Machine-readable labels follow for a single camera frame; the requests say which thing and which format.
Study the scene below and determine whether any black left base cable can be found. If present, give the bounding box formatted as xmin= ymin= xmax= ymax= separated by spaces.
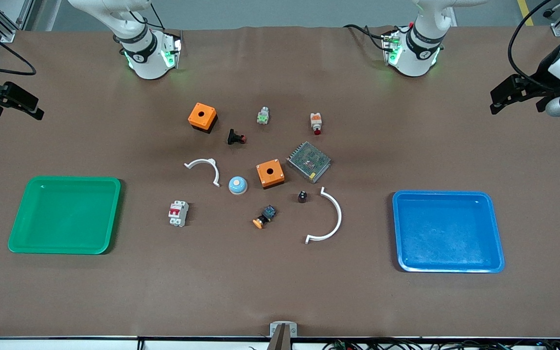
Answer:
xmin=343 ymin=23 xmax=393 ymax=52

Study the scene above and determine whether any brown table mat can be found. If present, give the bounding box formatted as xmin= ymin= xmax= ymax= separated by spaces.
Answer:
xmin=0 ymin=25 xmax=560 ymax=339

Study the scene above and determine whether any small white curved clip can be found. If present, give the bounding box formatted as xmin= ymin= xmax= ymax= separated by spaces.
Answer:
xmin=184 ymin=158 xmax=221 ymax=188

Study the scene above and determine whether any large white curved clip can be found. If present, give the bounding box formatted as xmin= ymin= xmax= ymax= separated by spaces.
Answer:
xmin=305 ymin=187 xmax=343 ymax=245

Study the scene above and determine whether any blue plastic tray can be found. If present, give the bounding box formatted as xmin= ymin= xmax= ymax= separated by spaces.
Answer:
xmin=392 ymin=190 xmax=506 ymax=274

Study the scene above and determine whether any orange button blue contact block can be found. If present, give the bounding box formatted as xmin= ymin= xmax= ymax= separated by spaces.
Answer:
xmin=252 ymin=205 xmax=278 ymax=229

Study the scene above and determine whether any white red circuit breaker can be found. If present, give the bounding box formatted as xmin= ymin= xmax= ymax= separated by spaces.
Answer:
xmin=168 ymin=200 xmax=190 ymax=228

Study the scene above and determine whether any green plastic tray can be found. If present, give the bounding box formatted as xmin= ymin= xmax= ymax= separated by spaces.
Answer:
xmin=8 ymin=175 xmax=122 ymax=255

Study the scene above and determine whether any grey bracket with post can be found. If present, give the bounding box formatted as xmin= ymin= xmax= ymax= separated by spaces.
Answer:
xmin=266 ymin=321 xmax=298 ymax=350

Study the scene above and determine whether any orange button box black base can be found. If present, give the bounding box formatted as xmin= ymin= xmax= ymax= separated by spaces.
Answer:
xmin=188 ymin=102 xmax=218 ymax=134

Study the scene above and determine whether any metal mesh power supply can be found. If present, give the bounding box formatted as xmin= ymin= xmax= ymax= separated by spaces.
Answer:
xmin=286 ymin=141 xmax=332 ymax=184

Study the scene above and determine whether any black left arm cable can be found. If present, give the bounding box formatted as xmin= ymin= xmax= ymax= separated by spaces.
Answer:
xmin=507 ymin=0 xmax=560 ymax=93

